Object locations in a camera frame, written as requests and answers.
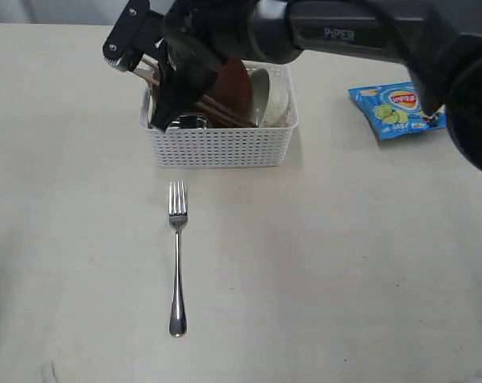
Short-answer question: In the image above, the white perforated plastic basket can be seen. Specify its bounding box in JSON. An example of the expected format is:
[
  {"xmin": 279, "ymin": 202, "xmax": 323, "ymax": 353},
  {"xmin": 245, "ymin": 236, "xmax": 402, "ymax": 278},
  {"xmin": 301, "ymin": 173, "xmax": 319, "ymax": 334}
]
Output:
[{"xmin": 140, "ymin": 61, "xmax": 298, "ymax": 168}]

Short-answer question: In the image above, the white bowl with black pattern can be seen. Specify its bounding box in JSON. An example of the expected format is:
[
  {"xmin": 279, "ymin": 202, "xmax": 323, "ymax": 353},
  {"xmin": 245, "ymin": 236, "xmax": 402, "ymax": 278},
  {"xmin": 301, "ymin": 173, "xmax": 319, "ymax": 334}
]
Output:
[{"xmin": 248, "ymin": 66, "xmax": 290, "ymax": 128}]

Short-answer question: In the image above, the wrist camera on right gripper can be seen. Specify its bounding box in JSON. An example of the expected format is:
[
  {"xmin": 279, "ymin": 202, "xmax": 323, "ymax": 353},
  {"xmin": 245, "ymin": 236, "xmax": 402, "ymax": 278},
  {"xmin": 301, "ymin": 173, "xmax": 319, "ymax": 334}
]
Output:
[{"xmin": 102, "ymin": 0, "xmax": 164, "ymax": 73}]

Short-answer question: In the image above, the upper brown wooden chopstick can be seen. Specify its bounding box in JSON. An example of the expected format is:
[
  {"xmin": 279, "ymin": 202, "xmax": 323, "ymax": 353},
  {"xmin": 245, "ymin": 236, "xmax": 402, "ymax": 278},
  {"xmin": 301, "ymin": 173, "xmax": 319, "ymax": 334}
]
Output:
[{"xmin": 139, "ymin": 55, "xmax": 262, "ymax": 128}]

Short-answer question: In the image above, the blue chips bag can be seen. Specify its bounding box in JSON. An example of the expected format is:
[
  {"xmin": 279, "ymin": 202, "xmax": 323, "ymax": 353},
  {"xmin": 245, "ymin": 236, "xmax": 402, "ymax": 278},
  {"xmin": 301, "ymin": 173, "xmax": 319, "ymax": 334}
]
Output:
[{"xmin": 348, "ymin": 82, "xmax": 446, "ymax": 140}]

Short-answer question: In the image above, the brown round plate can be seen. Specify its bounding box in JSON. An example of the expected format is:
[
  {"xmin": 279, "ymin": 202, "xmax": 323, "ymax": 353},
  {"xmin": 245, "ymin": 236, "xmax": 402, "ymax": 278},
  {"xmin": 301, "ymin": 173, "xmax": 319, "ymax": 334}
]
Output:
[{"xmin": 203, "ymin": 59, "xmax": 252, "ymax": 119}]

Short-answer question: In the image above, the brown wooden chopstick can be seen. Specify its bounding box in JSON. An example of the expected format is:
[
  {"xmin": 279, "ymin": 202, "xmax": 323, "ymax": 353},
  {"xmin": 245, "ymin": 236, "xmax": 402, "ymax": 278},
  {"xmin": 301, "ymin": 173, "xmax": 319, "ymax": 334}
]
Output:
[
  {"xmin": 134, "ymin": 57, "xmax": 255, "ymax": 128},
  {"xmin": 139, "ymin": 55, "xmax": 262, "ymax": 128}
]

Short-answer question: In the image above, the silver metal fork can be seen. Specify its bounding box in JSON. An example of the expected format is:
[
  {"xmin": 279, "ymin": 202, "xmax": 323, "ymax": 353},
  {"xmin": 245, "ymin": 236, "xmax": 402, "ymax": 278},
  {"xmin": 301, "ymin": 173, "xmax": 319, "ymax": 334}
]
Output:
[{"xmin": 168, "ymin": 181, "xmax": 188, "ymax": 338}]

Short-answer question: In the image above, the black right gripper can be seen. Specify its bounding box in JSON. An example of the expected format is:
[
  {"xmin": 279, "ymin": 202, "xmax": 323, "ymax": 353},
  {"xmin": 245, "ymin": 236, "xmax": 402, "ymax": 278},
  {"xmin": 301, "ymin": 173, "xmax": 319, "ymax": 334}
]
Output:
[{"xmin": 150, "ymin": 1, "xmax": 265, "ymax": 131}]

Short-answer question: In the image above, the lower brown wooden chopstick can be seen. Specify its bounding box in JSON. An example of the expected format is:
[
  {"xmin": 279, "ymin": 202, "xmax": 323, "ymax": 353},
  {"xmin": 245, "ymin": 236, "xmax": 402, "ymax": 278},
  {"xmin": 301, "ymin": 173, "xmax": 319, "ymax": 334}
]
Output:
[{"xmin": 134, "ymin": 57, "xmax": 255, "ymax": 128}]

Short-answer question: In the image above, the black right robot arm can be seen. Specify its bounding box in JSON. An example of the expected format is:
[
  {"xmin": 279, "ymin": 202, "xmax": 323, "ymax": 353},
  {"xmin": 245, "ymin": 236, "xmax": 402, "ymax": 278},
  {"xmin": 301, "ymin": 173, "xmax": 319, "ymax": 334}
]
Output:
[{"xmin": 151, "ymin": 1, "xmax": 482, "ymax": 171}]

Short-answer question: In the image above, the silver metal cup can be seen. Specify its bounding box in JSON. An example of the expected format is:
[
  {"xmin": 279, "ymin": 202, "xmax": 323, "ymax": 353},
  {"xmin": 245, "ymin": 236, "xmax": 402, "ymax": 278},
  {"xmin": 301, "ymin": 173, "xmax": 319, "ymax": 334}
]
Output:
[{"xmin": 168, "ymin": 113, "xmax": 211, "ymax": 129}]

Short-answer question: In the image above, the silver table knife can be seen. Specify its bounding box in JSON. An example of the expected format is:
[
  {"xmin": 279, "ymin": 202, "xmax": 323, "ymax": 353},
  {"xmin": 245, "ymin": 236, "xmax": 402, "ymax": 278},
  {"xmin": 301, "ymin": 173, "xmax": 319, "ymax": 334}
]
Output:
[{"xmin": 132, "ymin": 68, "xmax": 159, "ymax": 84}]

